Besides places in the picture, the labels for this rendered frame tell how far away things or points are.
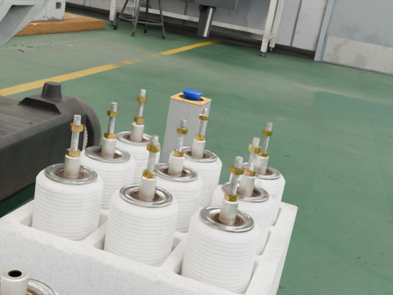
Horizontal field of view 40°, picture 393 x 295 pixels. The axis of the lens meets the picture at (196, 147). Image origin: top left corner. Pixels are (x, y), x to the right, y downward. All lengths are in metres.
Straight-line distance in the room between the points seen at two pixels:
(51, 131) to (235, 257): 0.69
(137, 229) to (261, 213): 0.19
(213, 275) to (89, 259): 0.16
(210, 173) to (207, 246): 0.26
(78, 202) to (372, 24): 5.19
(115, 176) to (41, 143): 0.41
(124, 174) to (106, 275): 0.20
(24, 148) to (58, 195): 0.44
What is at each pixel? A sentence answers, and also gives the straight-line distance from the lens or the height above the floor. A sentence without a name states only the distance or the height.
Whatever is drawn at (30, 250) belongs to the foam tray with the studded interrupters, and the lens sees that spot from 0.78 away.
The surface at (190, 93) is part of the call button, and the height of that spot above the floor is 0.33.
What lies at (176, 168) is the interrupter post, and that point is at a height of 0.26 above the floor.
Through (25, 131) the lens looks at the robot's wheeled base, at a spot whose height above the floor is 0.18.
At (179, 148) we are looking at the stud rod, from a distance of 0.84.
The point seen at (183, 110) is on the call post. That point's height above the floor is 0.29.
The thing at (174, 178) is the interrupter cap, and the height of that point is 0.25.
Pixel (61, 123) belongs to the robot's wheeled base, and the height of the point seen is 0.18.
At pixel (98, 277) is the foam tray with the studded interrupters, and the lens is 0.74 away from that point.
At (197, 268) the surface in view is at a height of 0.19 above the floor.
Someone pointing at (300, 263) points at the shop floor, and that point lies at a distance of 1.23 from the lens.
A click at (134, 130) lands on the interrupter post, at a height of 0.27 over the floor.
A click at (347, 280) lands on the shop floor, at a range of 1.22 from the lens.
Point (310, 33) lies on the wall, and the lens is 5.81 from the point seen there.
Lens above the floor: 0.54
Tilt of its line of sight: 17 degrees down
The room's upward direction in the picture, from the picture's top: 10 degrees clockwise
